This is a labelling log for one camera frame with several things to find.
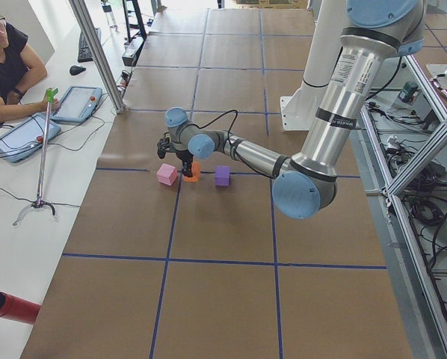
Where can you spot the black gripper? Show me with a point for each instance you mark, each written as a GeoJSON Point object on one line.
{"type": "Point", "coordinates": [183, 155]}

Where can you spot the orange foam cube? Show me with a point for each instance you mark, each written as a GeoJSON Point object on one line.
{"type": "Point", "coordinates": [194, 174]}

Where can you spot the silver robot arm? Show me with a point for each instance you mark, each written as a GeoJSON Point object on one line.
{"type": "Point", "coordinates": [351, 41]}

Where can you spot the person's hand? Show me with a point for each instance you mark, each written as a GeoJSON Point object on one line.
{"type": "Point", "coordinates": [54, 105]}

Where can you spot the pink foam cube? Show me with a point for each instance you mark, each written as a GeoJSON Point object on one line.
{"type": "Point", "coordinates": [167, 174]}

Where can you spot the purple foam cube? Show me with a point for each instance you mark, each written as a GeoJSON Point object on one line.
{"type": "Point", "coordinates": [222, 175]}

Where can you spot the brown paper table cover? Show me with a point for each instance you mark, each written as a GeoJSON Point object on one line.
{"type": "Point", "coordinates": [196, 270]}

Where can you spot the far blue teach pendant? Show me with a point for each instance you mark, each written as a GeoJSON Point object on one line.
{"type": "Point", "coordinates": [77, 104]}

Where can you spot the blue teach pendant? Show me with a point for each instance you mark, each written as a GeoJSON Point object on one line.
{"type": "Point", "coordinates": [24, 139]}
{"type": "Point", "coordinates": [77, 104]}

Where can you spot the black computer mouse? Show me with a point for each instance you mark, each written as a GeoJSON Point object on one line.
{"type": "Point", "coordinates": [76, 69]}

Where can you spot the black keyboard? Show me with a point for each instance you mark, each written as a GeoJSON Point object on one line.
{"type": "Point", "coordinates": [84, 52]}

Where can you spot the green grabber tool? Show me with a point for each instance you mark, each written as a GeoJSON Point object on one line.
{"type": "Point", "coordinates": [39, 203]}

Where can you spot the near blue teach pendant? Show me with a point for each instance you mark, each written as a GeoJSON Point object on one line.
{"type": "Point", "coordinates": [24, 139]}

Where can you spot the person in black shirt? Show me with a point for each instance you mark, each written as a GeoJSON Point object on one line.
{"type": "Point", "coordinates": [21, 68]}

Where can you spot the red bottle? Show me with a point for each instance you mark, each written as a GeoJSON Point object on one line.
{"type": "Point", "coordinates": [18, 309]}

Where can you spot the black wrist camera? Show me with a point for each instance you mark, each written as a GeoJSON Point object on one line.
{"type": "Point", "coordinates": [164, 146]}

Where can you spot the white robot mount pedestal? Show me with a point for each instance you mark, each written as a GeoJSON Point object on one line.
{"type": "Point", "coordinates": [298, 111]}

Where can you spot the aluminium frame post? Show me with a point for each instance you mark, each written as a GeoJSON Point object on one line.
{"type": "Point", "coordinates": [85, 23]}

